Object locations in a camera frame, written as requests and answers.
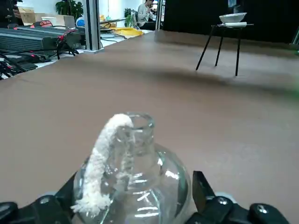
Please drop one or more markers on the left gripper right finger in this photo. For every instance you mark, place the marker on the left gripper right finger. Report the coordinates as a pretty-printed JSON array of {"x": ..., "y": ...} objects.
[{"x": 222, "y": 210}]

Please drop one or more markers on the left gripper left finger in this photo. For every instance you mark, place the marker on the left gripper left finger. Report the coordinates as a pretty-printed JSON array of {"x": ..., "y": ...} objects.
[{"x": 46, "y": 210}]

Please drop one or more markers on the clear glass alcohol lamp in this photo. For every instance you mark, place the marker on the clear glass alcohol lamp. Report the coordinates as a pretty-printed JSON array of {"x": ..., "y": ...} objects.
[{"x": 144, "y": 186}]

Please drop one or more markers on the white clay triangle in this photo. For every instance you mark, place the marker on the white clay triangle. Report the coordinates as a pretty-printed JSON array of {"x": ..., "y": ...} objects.
[{"x": 236, "y": 23}]

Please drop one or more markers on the white porcelain crucible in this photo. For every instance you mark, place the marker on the white porcelain crucible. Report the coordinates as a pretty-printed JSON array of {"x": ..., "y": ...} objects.
[{"x": 232, "y": 17}]

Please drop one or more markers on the black ribbed power unit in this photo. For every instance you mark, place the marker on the black ribbed power unit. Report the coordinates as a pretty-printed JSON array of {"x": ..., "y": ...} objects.
[{"x": 23, "y": 39}]

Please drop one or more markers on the brown cardboard box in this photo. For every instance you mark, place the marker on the brown cardboard box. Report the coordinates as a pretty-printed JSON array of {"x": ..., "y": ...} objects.
[{"x": 26, "y": 16}]

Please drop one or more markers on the yellow plastic bag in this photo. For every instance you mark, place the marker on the yellow plastic bag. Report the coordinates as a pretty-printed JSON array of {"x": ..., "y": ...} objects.
[{"x": 126, "y": 31}]

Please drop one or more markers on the green potted plant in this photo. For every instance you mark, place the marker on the green potted plant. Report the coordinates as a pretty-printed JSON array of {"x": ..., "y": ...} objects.
[
  {"x": 129, "y": 18},
  {"x": 70, "y": 8}
]

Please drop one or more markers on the person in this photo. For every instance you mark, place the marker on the person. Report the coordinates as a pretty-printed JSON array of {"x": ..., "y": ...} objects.
[{"x": 143, "y": 14}]

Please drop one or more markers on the aluminium profile post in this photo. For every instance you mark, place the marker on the aluminium profile post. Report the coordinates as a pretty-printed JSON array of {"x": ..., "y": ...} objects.
[
  {"x": 93, "y": 23},
  {"x": 159, "y": 14}
]

